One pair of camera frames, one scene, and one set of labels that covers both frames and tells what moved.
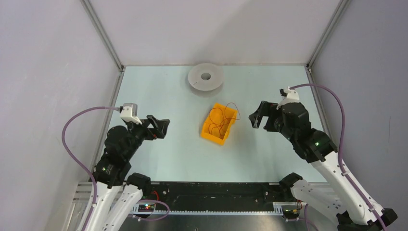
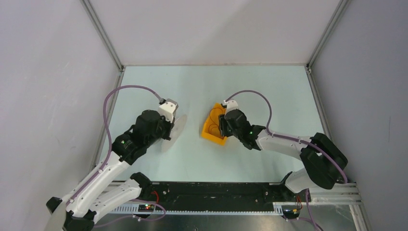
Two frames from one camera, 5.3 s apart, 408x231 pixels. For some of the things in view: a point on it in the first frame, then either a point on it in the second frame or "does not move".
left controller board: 146,208 does not move
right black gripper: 266,109 → 223,123
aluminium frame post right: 342,8 does not move
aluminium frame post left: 105,39 does not move
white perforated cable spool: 205,76 → 179,126
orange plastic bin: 218,123 does not move
